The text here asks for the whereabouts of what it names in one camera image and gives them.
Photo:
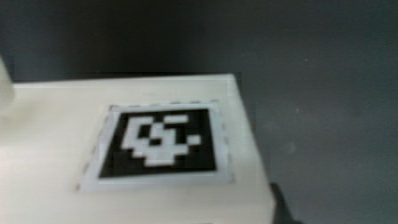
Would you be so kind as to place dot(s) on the white drawer without knob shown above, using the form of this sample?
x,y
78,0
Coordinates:
x,y
128,152

